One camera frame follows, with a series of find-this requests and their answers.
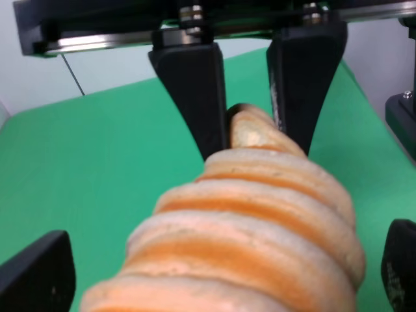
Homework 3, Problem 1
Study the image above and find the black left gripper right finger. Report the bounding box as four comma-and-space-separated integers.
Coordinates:
381, 219, 415, 311

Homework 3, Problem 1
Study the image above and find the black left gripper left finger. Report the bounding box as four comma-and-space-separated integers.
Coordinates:
1, 230, 76, 311

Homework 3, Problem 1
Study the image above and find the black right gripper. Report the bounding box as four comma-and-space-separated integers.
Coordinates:
12, 0, 416, 162

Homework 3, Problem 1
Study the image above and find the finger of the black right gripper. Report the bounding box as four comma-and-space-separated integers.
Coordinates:
266, 22, 348, 153

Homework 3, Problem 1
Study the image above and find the orange spiral bread loaf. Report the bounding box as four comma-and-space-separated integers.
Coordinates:
79, 104, 366, 311

